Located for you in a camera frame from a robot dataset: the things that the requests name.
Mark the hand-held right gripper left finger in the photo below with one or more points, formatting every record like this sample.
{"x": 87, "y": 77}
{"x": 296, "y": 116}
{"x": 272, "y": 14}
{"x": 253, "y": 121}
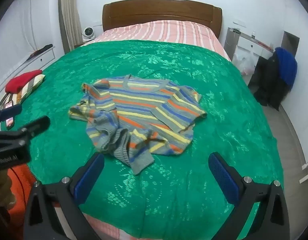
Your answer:
{"x": 90, "y": 180}

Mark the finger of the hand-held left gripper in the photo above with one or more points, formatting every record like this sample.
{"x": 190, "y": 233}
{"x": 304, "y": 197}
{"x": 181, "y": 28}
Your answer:
{"x": 36, "y": 127}
{"x": 10, "y": 111}

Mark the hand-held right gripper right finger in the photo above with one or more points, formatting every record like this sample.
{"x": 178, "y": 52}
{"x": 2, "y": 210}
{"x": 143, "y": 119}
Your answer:
{"x": 222, "y": 177}

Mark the striped knit sweater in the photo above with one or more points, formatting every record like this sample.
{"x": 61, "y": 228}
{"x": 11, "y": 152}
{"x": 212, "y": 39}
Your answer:
{"x": 144, "y": 105}

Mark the person's left forearm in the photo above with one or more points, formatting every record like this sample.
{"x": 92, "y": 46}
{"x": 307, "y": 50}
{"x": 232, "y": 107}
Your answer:
{"x": 0, "y": 190}

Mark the smartphone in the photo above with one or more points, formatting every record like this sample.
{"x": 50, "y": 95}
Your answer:
{"x": 10, "y": 123}
{"x": 6, "y": 101}

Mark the striped folded cloth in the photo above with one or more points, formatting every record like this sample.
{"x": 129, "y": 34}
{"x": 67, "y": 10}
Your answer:
{"x": 31, "y": 87}

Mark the red knit hat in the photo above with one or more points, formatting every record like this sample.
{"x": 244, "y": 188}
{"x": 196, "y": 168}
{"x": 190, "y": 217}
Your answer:
{"x": 21, "y": 81}

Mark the orange cloth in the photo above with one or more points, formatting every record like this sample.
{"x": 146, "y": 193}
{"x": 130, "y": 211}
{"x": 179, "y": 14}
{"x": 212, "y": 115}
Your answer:
{"x": 21, "y": 187}

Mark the white bedside cabinet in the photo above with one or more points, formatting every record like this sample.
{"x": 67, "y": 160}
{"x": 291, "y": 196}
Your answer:
{"x": 24, "y": 65}

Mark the dark flat item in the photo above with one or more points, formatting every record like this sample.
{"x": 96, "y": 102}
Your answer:
{"x": 40, "y": 51}

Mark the green blanket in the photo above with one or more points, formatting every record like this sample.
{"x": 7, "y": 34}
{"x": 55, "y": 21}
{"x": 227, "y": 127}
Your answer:
{"x": 199, "y": 80}

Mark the small white fan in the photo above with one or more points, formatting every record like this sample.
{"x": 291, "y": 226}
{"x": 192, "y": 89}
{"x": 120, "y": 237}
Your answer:
{"x": 88, "y": 33}

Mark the beige curtain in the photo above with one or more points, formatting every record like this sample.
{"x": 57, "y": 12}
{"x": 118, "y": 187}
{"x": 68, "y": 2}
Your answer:
{"x": 69, "y": 17}

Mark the white plastic bag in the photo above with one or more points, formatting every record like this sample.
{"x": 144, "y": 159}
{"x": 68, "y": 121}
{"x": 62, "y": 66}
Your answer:
{"x": 244, "y": 63}

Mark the blue jacket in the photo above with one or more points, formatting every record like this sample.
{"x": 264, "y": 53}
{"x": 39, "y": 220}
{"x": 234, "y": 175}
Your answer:
{"x": 286, "y": 66}

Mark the white desk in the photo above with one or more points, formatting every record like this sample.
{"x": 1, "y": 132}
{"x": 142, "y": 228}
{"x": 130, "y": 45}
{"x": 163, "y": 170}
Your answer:
{"x": 246, "y": 43}

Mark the brown wooden headboard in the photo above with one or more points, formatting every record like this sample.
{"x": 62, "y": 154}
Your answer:
{"x": 159, "y": 10}

